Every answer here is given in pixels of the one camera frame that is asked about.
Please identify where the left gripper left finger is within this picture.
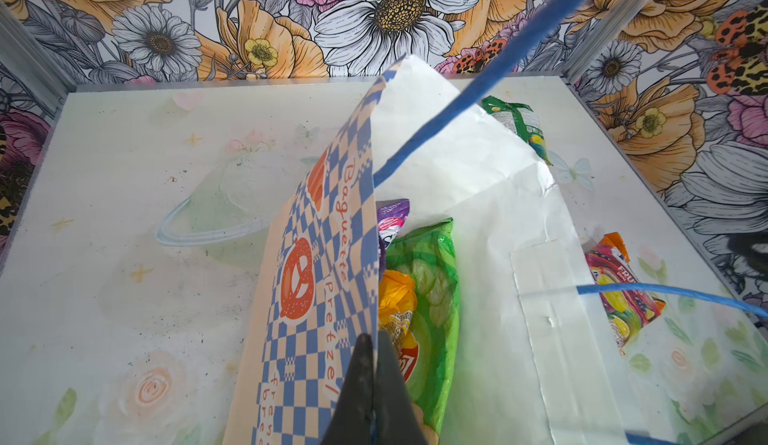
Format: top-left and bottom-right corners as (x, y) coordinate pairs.
(321, 334), (375, 445)

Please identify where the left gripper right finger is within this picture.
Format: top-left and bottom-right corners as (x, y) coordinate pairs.
(375, 346), (427, 445)

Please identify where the green Lays chips bag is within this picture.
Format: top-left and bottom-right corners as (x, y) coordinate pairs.
(386, 218), (460, 444)

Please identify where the yellow mango candy bag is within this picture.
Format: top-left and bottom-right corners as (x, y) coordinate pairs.
(378, 270), (418, 351)

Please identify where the checkered paper bag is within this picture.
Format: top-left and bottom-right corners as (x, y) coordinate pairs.
(224, 56), (626, 444)

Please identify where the purple candy bag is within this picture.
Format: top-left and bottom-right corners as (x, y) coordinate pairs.
(377, 199), (410, 272)

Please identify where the Fox's fruits candy bag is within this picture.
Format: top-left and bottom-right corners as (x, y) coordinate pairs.
(585, 232), (666, 354)

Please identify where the green rainbow snack bag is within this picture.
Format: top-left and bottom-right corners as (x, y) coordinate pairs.
(480, 96), (550, 164)

